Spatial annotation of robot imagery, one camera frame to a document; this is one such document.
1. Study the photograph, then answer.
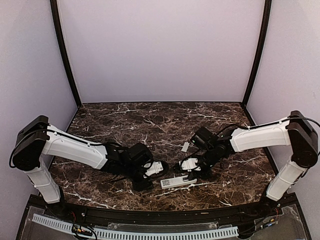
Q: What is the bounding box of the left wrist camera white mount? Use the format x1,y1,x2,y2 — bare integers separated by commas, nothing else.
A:
143,161,169,179

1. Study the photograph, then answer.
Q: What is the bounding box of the white remote control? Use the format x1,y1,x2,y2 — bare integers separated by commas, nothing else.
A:
160,175,197,190

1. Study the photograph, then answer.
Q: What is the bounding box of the black front rail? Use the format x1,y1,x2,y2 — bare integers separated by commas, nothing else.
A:
45,202,275,225

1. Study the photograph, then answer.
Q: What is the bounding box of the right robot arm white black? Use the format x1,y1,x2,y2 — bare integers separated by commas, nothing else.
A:
179,110,320,217

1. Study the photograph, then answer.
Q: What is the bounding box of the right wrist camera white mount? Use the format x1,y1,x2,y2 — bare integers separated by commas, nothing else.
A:
173,157,201,173

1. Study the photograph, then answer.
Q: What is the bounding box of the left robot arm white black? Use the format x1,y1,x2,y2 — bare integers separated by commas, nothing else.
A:
9,115,154,218

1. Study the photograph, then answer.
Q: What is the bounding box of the right black frame post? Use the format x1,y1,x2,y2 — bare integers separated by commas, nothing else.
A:
241,0,272,109

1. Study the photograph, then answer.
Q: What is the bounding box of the white slotted cable duct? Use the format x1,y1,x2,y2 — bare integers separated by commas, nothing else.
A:
32,213,239,240

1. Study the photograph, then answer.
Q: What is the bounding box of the left black frame post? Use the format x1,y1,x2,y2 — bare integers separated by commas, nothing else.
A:
49,0,82,108

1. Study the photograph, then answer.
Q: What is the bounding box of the black frame post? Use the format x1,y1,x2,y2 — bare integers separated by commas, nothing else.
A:
49,0,82,108
241,0,272,109

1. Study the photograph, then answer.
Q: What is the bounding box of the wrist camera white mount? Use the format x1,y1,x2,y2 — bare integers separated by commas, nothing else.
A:
173,157,201,173
143,161,169,179

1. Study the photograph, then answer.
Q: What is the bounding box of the white battery cover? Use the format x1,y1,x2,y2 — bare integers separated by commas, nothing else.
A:
181,142,190,153

